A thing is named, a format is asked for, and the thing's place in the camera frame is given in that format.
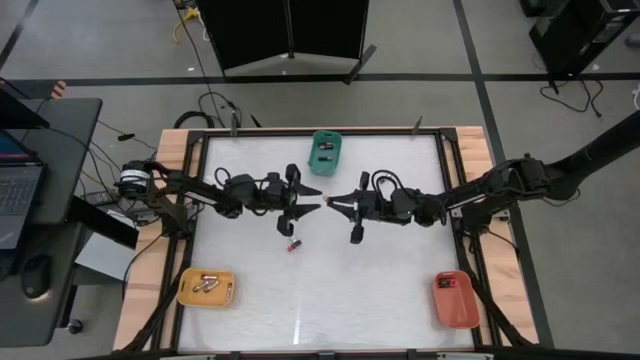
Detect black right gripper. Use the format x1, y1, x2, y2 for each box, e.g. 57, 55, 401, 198
327, 172, 391, 246

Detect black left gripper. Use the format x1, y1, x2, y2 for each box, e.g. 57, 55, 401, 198
257, 164, 324, 237

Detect teal plastic basket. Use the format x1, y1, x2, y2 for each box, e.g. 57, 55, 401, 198
306, 129, 344, 178

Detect yellow plastic tray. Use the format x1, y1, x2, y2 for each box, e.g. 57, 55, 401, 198
177, 267, 237, 309

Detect salmon plastic tray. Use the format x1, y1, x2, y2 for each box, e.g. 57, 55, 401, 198
432, 270, 481, 330

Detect black folding partition screen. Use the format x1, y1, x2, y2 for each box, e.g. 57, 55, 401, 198
194, 0, 379, 86

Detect white box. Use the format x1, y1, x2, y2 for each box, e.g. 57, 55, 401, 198
74, 232, 139, 281

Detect black side desk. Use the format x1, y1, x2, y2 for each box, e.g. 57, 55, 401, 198
0, 97, 104, 349

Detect black support pole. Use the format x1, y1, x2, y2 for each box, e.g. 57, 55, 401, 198
544, 109, 640, 201

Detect black computer mouse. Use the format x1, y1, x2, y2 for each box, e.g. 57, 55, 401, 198
20, 253, 52, 300

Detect laptop computer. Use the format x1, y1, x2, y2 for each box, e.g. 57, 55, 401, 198
0, 79, 51, 251

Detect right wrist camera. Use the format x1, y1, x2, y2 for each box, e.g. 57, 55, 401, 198
362, 189, 386, 211

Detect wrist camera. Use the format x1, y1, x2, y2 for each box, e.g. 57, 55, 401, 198
264, 172, 286, 199
362, 189, 386, 211

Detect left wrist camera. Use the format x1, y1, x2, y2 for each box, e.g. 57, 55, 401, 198
264, 172, 286, 199

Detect black floor cable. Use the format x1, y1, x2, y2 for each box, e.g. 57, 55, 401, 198
173, 0, 241, 131

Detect yellow floor cable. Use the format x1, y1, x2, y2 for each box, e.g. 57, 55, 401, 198
172, 7, 201, 44

